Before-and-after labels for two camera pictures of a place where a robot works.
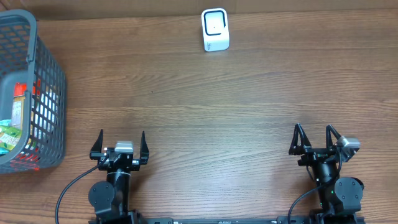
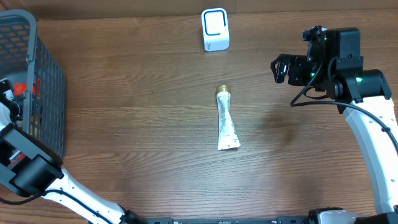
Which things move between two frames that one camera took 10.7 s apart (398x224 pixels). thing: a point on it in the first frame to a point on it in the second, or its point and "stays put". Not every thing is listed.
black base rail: (248, 220) stays put
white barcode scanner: (215, 29) stays put
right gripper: (295, 148) to (294, 65)
